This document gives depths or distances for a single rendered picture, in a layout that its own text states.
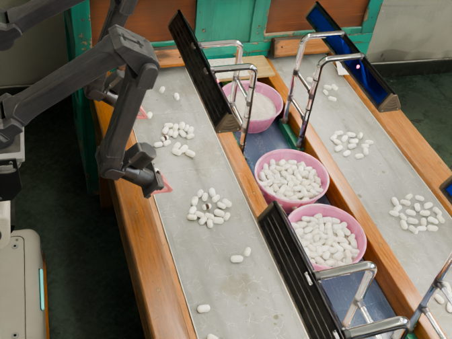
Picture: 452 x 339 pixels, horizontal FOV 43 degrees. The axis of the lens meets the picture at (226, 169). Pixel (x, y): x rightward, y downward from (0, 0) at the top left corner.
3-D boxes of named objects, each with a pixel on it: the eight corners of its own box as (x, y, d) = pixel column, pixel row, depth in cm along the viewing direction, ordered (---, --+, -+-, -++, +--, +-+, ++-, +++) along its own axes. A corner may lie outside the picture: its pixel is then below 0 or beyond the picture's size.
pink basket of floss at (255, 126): (261, 147, 224) (264, 129, 218) (203, 122, 232) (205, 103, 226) (289, 114, 242) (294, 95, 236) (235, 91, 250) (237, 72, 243)
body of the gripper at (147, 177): (155, 163, 175) (137, 154, 170) (163, 186, 168) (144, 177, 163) (142, 176, 177) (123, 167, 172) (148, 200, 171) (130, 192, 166)
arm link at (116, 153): (129, 35, 135) (140, 66, 129) (151, 38, 138) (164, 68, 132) (91, 155, 164) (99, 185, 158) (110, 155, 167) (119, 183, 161)
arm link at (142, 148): (95, 152, 163) (101, 175, 158) (121, 128, 158) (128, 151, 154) (126, 163, 172) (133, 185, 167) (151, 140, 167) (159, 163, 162)
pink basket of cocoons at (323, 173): (286, 232, 194) (290, 213, 188) (236, 185, 208) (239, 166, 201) (338, 200, 208) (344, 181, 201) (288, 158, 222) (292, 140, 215)
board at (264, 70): (201, 83, 236) (202, 81, 235) (192, 63, 246) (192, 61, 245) (275, 76, 245) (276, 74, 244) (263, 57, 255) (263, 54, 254)
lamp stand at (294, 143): (296, 158, 222) (321, 60, 191) (277, 126, 235) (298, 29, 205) (339, 152, 227) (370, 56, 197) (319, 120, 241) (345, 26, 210)
